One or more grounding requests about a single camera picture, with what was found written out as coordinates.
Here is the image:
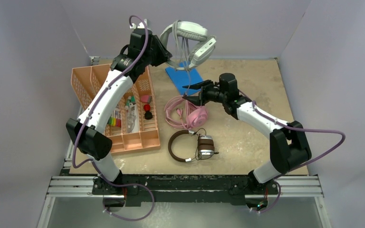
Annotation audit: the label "green white glue stick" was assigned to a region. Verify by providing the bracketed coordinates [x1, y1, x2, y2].
[125, 96, 136, 110]

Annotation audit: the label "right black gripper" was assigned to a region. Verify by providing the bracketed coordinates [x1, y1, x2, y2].
[183, 80, 227, 106]

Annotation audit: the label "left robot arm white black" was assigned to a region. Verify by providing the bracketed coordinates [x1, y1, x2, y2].
[66, 28, 172, 194]

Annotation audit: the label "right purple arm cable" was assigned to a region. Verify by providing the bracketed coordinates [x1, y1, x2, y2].
[239, 89, 346, 181]

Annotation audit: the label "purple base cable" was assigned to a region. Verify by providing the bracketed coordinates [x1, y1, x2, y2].
[102, 183, 155, 223]

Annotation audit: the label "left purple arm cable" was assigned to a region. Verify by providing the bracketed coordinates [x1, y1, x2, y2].
[71, 15, 149, 190]

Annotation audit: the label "blue notebook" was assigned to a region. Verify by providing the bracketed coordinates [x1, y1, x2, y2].
[165, 66, 203, 95]

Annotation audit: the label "red black stamp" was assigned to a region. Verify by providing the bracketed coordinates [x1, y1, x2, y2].
[143, 104, 153, 120]

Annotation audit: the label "brown on-ear headphones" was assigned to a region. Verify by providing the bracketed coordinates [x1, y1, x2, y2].
[168, 128, 219, 163]

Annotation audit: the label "peach plastic desk organizer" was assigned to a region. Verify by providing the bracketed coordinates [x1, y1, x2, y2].
[71, 64, 161, 153]

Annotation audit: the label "black base frame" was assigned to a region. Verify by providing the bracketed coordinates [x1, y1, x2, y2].
[45, 174, 323, 209]

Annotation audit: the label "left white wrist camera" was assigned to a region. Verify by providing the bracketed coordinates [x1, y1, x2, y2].
[129, 19, 151, 31]

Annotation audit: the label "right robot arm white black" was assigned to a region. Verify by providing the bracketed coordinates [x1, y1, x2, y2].
[183, 73, 312, 193]

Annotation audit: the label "pink wired headphones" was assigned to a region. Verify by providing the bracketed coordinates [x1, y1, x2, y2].
[164, 95, 208, 130]

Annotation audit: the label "grey over-ear headphones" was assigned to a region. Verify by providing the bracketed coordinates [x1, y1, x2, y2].
[160, 20, 216, 95]

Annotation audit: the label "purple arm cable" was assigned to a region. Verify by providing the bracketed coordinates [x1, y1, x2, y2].
[239, 89, 346, 181]
[71, 15, 149, 190]

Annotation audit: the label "clear ruler pack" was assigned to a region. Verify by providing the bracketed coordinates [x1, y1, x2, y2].
[126, 105, 139, 133]

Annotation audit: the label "pink grey eraser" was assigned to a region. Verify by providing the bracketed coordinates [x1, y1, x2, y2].
[140, 95, 152, 104]

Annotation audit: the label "colourful marker set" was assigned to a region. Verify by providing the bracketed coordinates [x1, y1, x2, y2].
[107, 116, 122, 128]

